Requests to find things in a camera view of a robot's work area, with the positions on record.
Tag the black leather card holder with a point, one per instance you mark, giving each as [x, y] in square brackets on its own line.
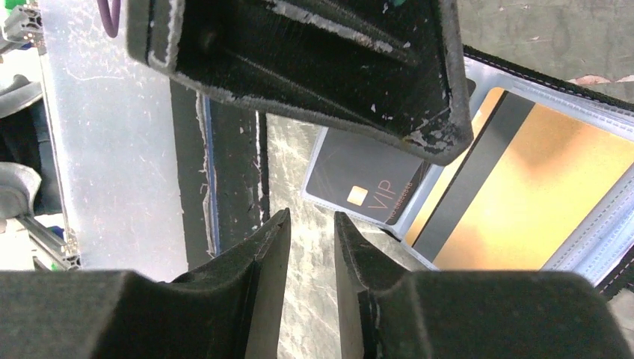
[601, 247]

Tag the aluminium frame rail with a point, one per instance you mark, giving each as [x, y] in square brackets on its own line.
[30, 192]

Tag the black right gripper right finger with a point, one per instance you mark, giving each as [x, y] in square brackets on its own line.
[388, 311]

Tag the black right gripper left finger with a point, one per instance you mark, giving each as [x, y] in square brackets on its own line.
[229, 307]

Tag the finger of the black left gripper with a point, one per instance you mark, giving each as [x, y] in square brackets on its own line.
[390, 70]

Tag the black VIP card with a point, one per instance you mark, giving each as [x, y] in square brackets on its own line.
[364, 176]

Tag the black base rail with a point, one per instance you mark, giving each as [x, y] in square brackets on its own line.
[222, 163]

